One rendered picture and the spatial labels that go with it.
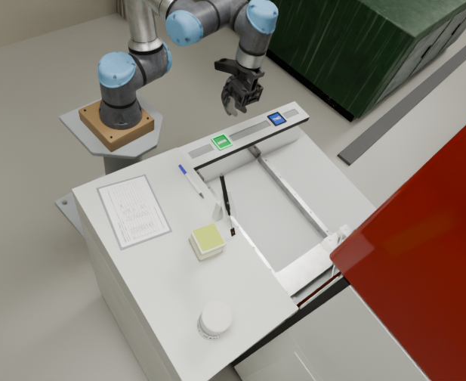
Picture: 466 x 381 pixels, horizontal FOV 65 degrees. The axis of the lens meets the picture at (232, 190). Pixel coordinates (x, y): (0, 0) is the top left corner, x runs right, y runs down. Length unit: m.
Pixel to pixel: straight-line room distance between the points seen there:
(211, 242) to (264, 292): 0.20
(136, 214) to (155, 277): 0.19
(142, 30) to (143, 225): 0.62
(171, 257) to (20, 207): 1.41
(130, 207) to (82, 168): 1.32
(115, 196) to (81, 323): 0.99
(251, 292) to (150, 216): 0.35
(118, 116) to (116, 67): 0.18
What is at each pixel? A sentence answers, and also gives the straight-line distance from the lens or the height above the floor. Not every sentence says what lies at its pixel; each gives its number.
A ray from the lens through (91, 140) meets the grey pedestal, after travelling 1.42.
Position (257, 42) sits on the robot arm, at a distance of 0.95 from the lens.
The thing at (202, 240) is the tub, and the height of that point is 1.03.
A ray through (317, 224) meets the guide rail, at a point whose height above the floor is 0.85.
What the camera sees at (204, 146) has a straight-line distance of 1.24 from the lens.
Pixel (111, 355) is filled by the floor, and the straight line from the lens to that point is 1.93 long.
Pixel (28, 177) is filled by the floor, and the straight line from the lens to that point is 2.39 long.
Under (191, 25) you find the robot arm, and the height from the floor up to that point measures 1.43.
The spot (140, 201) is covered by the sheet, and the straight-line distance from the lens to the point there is 1.08.
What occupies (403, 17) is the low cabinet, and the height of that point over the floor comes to 0.83.
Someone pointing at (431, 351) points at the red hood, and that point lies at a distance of 0.79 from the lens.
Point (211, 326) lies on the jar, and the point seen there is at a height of 1.06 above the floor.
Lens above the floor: 1.89
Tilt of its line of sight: 54 degrees down
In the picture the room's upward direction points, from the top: 21 degrees clockwise
